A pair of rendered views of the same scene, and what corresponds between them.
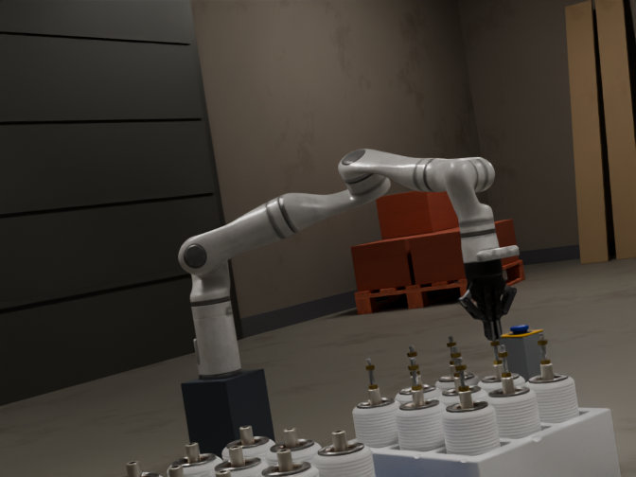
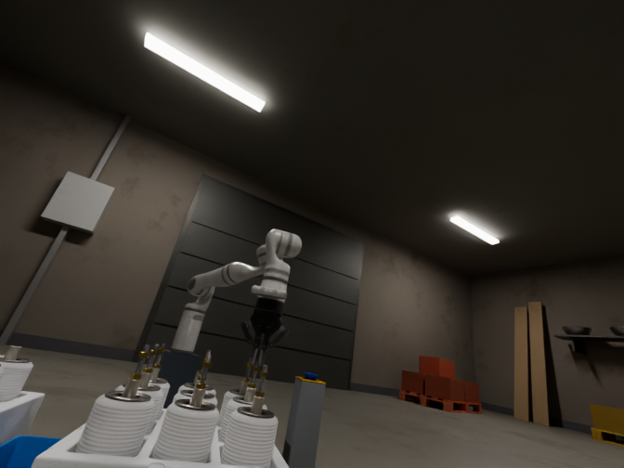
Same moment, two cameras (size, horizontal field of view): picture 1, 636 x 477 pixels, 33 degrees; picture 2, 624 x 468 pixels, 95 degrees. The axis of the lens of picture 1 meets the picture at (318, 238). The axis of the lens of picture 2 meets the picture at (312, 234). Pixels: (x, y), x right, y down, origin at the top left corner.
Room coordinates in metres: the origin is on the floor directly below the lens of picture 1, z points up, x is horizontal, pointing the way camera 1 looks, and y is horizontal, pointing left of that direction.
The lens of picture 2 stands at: (1.46, -0.73, 0.37)
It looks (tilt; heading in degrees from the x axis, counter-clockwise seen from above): 23 degrees up; 26
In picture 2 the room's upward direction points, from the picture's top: 10 degrees clockwise
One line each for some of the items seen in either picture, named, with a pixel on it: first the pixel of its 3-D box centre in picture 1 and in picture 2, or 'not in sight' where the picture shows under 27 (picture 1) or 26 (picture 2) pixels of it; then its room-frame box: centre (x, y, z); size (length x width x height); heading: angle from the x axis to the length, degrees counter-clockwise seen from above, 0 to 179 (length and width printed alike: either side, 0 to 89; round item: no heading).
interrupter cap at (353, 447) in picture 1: (341, 450); not in sight; (1.71, 0.02, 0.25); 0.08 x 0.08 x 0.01
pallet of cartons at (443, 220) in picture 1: (437, 242); (440, 381); (7.28, -0.80, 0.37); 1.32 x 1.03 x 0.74; 143
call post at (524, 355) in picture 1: (531, 405); (300, 446); (2.31, -0.40, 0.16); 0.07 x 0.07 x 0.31; 41
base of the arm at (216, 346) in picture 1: (217, 339); (188, 331); (2.48, 0.27, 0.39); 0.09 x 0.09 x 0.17; 53
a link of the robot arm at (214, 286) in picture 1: (205, 272); (200, 295); (2.49, 0.27, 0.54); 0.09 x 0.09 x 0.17; 78
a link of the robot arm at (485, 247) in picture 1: (485, 244); (272, 288); (2.12, -0.32, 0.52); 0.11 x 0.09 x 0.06; 23
